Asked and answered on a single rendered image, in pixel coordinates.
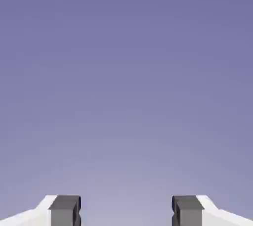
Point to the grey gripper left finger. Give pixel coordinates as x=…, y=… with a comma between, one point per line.
x=62, y=212

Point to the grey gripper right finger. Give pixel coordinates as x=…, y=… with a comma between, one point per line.
x=189, y=212

